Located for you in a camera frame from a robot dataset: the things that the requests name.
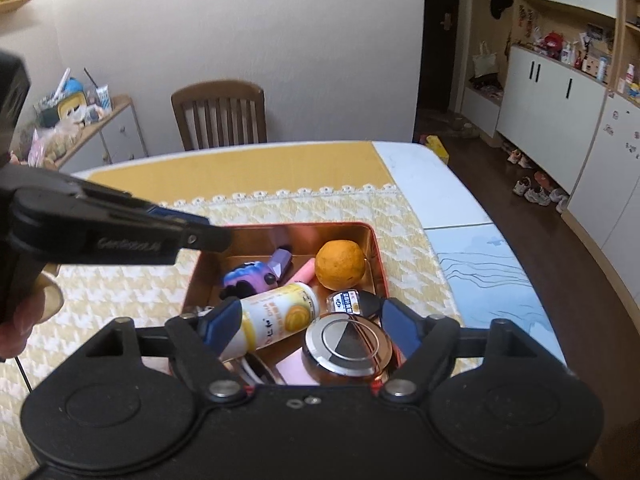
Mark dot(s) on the small clear labelled bottle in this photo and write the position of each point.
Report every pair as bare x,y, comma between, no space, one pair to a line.
344,302

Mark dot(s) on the yellow houndstooth table runner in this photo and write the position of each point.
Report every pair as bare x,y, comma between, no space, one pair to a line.
125,290

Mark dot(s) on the brown wooden chair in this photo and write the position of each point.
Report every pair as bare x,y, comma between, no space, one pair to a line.
220,91

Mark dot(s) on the small purple eraser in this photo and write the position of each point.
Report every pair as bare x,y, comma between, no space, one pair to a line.
282,262

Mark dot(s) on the white tube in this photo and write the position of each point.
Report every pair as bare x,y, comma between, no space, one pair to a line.
62,84

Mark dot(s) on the pink sticky note pad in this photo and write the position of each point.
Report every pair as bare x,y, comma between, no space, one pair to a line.
295,367

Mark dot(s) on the purple squishy toy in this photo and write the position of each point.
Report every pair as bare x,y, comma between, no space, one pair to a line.
250,277

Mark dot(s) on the round silver tin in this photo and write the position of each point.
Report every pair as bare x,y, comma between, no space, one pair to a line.
345,345

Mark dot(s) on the person's left hand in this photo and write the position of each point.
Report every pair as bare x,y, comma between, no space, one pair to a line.
30,312

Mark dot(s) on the cream tote bag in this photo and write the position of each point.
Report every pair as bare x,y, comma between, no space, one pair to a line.
485,62

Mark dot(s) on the orange fruit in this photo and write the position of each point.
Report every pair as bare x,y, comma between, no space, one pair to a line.
340,265

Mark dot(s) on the pink lip balm stick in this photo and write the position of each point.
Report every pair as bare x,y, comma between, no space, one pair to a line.
302,272

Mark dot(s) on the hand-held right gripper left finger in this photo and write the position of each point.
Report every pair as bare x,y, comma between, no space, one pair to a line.
222,325

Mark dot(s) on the dark door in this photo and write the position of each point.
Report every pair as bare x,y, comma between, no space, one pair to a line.
435,60

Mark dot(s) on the small blue white carton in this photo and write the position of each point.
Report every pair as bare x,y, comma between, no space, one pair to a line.
102,99

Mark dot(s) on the yellow storage box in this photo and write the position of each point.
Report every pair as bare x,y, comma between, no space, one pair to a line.
70,107

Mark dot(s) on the clear plastic snack bag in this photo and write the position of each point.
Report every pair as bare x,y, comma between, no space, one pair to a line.
55,142

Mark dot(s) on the white wooden wall cabinet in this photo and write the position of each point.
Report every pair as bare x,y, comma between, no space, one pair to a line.
540,100

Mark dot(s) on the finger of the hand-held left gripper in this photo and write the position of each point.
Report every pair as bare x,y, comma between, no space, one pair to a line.
210,237
170,212

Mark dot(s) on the row of shoes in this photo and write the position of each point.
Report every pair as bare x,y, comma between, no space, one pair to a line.
535,192

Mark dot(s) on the low white side cabinet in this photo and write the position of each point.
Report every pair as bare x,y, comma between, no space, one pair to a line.
120,135

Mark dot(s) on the black hanging bag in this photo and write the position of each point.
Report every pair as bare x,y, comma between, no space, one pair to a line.
500,2

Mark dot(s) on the white yellow pill bottle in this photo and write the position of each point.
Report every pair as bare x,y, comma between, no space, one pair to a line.
280,315

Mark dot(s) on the thin black stick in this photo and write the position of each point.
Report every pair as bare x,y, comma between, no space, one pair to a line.
89,77

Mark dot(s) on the red tin box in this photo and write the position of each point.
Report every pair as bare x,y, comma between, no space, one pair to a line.
300,240

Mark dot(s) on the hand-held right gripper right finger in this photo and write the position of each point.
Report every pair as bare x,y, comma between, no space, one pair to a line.
400,327

